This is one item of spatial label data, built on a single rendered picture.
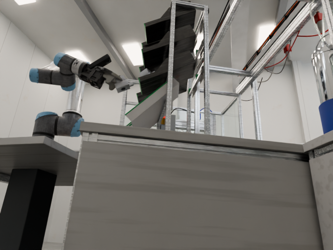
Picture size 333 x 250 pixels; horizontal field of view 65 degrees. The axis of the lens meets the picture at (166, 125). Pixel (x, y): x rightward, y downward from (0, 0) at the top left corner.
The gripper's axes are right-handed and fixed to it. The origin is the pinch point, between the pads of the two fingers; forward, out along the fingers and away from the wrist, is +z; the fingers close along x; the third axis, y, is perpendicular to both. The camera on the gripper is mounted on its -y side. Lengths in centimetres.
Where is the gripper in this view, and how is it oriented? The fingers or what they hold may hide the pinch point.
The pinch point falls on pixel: (121, 80)
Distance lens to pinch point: 129.0
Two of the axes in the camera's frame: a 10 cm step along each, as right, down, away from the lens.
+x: 0.0, -3.8, -9.2
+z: 9.1, 3.9, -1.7
